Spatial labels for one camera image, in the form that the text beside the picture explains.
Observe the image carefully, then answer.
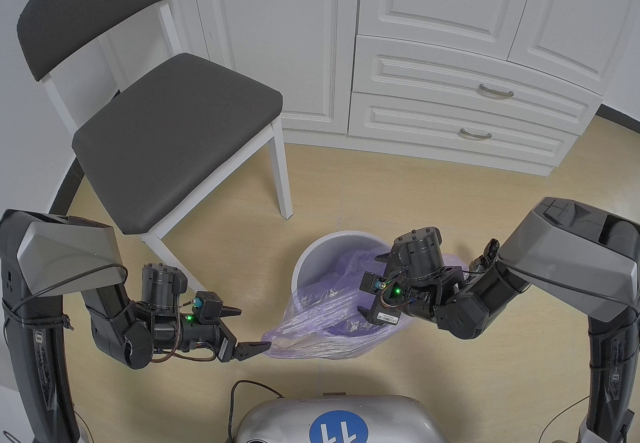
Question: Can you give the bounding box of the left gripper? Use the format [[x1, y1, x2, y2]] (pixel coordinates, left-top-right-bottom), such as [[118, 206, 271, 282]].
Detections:
[[181, 306, 274, 363]]

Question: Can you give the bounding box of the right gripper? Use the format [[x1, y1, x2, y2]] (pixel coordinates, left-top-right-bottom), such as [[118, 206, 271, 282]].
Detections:
[[361, 301, 410, 328]]

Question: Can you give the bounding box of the purple plastic bag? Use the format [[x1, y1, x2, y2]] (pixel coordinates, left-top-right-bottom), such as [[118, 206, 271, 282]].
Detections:
[[262, 243, 473, 362]]

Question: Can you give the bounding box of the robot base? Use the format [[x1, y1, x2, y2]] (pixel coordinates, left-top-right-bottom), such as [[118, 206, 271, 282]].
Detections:
[[235, 395, 443, 443]]

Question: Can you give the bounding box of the white trash bin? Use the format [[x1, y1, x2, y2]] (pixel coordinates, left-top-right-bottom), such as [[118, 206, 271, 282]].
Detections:
[[291, 230, 396, 302]]

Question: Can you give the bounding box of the crumpled black plastic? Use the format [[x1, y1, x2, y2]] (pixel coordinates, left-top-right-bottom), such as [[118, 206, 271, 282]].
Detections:
[[467, 238, 502, 277]]

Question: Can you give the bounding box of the grey padded white chair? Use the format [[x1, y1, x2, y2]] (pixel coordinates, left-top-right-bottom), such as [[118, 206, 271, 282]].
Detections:
[[16, 0, 294, 292]]

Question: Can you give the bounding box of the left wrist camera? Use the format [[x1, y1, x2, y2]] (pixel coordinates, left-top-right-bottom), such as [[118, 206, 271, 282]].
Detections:
[[191, 289, 224, 325]]

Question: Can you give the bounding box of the black cable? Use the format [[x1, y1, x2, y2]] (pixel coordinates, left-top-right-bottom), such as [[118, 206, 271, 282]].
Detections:
[[227, 380, 287, 443]]

